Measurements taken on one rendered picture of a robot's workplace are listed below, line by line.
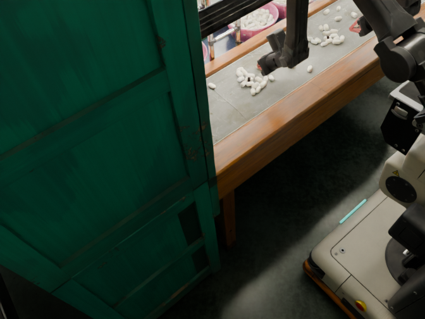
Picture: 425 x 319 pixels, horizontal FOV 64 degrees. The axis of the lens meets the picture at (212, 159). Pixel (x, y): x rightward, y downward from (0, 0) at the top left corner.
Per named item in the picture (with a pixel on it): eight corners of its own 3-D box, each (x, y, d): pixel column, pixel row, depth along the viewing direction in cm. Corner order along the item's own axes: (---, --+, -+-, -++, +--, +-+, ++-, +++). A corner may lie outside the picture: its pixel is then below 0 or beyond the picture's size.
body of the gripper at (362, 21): (355, 21, 130) (371, 14, 124) (372, 10, 134) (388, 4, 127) (360, 37, 132) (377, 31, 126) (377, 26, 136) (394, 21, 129)
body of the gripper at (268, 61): (255, 61, 128) (267, 57, 121) (275, 49, 131) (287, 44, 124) (262, 76, 129) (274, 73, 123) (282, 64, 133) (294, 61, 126)
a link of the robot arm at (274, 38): (288, 67, 113) (309, 54, 114) (273, 35, 109) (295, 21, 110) (273, 69, 124) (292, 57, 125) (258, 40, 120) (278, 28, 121)
